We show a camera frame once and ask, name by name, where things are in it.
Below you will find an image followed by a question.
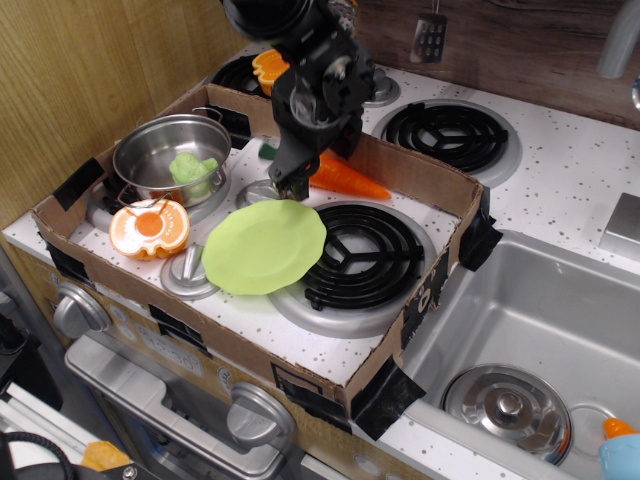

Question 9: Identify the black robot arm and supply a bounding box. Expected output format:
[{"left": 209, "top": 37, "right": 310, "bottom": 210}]
[{"left": 223, "top": 1, "right": 375, "bottom": 200}]

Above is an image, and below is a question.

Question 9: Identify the orange cloth scrap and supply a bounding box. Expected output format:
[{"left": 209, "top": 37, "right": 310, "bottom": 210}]
[{"left": 80, "top": 440, "right": 131, "bottom": 472}]

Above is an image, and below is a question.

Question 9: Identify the steel pot lid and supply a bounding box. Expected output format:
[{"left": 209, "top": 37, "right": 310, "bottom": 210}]
[{"left": 440, "top": 364, "right": 573, "bottom": 465}]

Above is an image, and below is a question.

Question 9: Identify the silver oven door handle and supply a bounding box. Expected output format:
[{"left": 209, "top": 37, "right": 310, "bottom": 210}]
[{"left": 65, "top": 336, "right": 286, "bottom": 479}]

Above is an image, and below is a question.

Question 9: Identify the orange toy pumpkin half back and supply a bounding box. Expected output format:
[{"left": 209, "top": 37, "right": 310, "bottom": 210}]
[{"left": 251, "top": 49, "right": 290, "bottom": 98}]

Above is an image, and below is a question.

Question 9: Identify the orange toy pumpkin half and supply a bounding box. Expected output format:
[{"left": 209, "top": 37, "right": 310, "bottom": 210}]
[
  {"left": 251, "top": 49, "right": 290, "bottom": 98},
  {"left": 109, "top": 199, "right": 191, "bottom": 261}
]

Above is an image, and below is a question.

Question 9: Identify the green toy lettuce piece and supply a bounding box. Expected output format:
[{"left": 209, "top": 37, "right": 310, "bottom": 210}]
[{"left": 169, "top": 152, "right": 219, "bottom": 201}]

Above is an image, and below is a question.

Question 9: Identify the black back right burner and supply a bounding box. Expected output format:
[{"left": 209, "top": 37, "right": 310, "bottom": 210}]
[{"left": 381, "top": 103, "right": 509, "bottom": 173}]

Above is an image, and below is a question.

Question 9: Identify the light green plastic plate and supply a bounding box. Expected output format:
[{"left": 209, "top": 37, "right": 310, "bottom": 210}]
[{"left": 201, "top": 200, "right": 327, "bottom": 295}]

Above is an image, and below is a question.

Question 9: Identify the black cable bottom left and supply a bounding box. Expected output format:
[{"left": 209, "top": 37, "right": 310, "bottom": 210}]
[{"left": 4, "top": 430, "right": 76, "bottom": 480}]

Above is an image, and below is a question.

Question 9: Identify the black front left burner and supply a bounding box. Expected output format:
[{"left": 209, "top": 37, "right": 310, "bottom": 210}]
[{"left": 102, "top": 173, "right": 134, "bottom": 215}]

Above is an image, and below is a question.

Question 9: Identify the grey faucet handle block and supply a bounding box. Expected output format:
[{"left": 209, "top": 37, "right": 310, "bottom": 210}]
[{"left": 599, "top": 193, "right": 640, "bottom": 261}]

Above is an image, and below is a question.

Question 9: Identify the hanging metal spatula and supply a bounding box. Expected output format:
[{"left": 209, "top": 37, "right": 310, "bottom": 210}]
[{"left": 410, "top": 1, "right": 448, "bottom": 64}]

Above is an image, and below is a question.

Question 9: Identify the grey oven knob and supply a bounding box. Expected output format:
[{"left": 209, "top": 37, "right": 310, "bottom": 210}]
[
  {"left": 226, "top": 381, "right": 296, "bottom": 448},
  {"left": 53, "top": 282, "right": 112, "bottom": 339}
]

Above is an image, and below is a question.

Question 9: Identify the grey oven knob left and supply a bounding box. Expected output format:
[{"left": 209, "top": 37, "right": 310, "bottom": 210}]
[{"left": 53, "top": 282, "right": 112, "bottom": 339}]

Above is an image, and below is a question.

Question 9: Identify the grey stovetop knob middle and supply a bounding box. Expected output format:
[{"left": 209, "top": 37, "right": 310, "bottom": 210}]
[{"left": 235, "top": 179, "right": 282, "bottom": 209}]

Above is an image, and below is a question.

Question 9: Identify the orange toy carrot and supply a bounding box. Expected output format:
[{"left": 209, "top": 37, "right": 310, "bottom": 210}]
[{"left": 310, "top": 150, "right": 392, "bottom": 200}]

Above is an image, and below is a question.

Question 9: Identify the orange toy pumpkin half front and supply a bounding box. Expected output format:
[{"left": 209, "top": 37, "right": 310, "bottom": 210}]
[{"left": 109, "top": 199, "right": 191, "bottom": 261}]

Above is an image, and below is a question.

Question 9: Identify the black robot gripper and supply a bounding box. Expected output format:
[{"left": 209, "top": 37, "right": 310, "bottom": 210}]
[{"left": 269, "top": 64, "right": 375, "bottom": 201}]

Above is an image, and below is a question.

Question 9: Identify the blue orange toy bottle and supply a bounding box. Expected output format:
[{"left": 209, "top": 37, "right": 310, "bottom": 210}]
[{"left": 599, "top": 418, "right": 639, "bottom": 480}]

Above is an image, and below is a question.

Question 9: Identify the grey stovetop knob front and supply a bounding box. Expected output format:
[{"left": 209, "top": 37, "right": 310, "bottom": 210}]
[{"left": 160, "top": 244, "right": 219, "bottom": 301}]

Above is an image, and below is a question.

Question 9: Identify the hanging metal strainer spoon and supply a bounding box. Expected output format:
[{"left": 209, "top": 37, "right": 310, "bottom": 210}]
[{"left": 338, "top": 0, "right": 359, "bottom": 29}]

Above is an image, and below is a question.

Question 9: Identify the grey oven knob right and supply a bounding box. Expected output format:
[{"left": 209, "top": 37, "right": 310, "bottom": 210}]
[{"left": 226, "top": 381, "right": 296, "bottom": 448}]

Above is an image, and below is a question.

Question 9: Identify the black front right burner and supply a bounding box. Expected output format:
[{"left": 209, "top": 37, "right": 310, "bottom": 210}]
[{"left": 303, "top": 203, "right": 426, "bottom": 311}]

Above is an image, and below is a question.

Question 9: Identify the brown cardboard fence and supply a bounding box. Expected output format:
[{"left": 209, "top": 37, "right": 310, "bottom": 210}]
[{"left": 30, "top": 83, "right": 504, "bottom": 442}]

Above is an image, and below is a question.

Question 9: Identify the grey stovetop knob back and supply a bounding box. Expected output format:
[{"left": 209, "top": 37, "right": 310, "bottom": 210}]
[{"left": 363, "top": 68, "right": 401, "bottom": 108}]

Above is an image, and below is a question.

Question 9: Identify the grey stovetop knob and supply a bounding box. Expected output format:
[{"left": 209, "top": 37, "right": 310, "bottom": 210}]
[
  {"left": 235, "top": 179, "right": 282, "bottom": 209},
  {"left": 160, "top": 244, "right": 219, "bottom": 301},
  {"left": 363, "top": 68, "right": 401, "bottom": 108}
]

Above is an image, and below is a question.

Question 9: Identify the grey toy faucet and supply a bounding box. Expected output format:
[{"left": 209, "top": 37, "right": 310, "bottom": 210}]
[{"left": 597, "top": 0, "right": 639, "bottom": 79}]

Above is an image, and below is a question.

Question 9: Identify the small steel pot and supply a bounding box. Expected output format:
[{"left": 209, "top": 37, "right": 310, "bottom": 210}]
[{"left": 112, "top": 113, "right": 231, "bottom": 208}]

